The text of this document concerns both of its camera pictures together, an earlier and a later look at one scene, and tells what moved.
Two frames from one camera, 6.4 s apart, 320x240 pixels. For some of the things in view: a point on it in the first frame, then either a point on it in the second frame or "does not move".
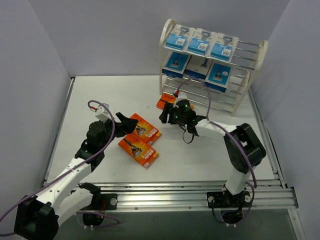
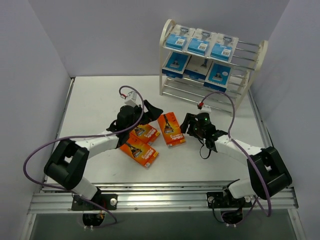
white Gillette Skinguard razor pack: x=222 y=46 does not move
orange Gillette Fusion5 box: x=167 y=97 -> x=170 y=128
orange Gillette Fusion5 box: x=145 y=130 does not move
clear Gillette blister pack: x=200 y=41 does not move
